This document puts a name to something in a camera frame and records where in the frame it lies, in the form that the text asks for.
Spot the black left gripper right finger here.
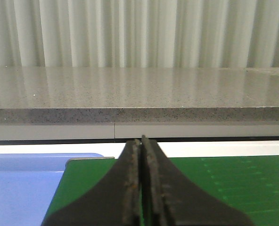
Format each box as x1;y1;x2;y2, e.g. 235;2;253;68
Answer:
141;136;253;226

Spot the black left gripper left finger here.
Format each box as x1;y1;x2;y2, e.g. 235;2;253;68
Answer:
41;139;140;226

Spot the green conveyor belt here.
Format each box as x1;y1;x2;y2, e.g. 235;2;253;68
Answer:
46;155;279;226

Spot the blue plastic bin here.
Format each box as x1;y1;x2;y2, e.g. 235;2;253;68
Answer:
0;153;102;226

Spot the grey speckled stone counter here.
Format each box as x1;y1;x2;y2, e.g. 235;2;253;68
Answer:
0;66;279;141

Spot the white pleated curtain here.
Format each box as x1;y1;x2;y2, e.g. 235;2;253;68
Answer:
0;0;279;68

